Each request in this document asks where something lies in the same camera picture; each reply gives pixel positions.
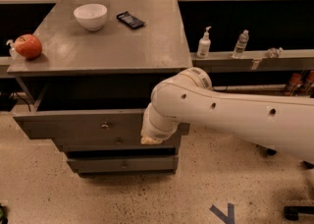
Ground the grey top drawer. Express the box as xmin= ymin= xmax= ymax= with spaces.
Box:
xmin=12 ymin=84 xmax=190 ymax=140

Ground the grey drawer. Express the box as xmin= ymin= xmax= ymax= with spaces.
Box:
xmin=53 ymin=133 xmax=182 ymax=152
xmin=68 ymin=155 xmax=179 ymax=174
xmin=12 ymin=84 xmax=190 ymax=140

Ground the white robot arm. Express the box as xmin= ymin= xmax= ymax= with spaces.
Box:
xmin=141 ymin=67 xmax=314 ymax=163

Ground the grey bottom drawer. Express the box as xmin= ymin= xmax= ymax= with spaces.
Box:
xmin=68 ymin=155 xmax=179 ymax=174

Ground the grey middle drawer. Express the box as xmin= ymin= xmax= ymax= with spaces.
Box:
xmin=53 ymin=133 xmax=182 ymax=152

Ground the grey drawer cabinet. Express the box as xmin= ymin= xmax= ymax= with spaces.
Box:
xmin=8 ymin=0 xmax=191 ymax=162

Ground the white pump lotion bottle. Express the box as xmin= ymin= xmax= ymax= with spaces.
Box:
xmin=196 ymin=27 xmax=211 ymax=58

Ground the black snack packet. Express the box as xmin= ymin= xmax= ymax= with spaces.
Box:
xmin=116 ymin=12 xmax=145 ymax=29

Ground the white ceramic bowl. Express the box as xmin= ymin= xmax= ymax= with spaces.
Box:
xmin=74 ymin=4 xmax=108 ymax=30

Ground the clear plastic water bottle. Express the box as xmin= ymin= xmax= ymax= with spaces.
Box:
xmin=233 ymin=29 xmax=249 ymax=59

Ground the red apple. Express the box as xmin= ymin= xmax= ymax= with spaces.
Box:
xmin=14 ymin=34 xmax=42 ymax=59

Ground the crumpled clear plastic wrapper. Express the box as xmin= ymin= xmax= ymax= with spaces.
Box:
xmin=266 ymin=47 xmax=283 ymax=58

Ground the small clear pump bottle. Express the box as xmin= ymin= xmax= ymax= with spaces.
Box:
xmin=6 ymin=39 xmax=17 ymax=59

